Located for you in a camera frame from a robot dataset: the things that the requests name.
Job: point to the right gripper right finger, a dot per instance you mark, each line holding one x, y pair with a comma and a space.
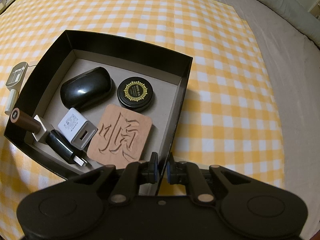
191, 177

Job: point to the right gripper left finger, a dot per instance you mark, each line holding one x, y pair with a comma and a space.
135, 174

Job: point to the white USB charger cube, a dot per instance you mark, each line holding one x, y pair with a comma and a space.
77, 129

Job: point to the black round tin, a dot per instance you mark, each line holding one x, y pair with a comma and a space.
135, 93

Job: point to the black cardboard box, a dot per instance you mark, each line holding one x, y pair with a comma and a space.
75, 52

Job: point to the glossy black oval case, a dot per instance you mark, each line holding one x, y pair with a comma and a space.
86, 89

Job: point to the pink tube white cap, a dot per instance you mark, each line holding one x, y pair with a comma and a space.
39, 127

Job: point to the long beige wooden block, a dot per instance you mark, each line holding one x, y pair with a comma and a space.
28, 70

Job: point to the carved wooden coaster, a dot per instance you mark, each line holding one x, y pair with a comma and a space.
120, 138

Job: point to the yellow checkered cloth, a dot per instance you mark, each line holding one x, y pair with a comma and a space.
229, 116

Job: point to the white cylindrical tube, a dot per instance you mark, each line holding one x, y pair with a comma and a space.
11, 100

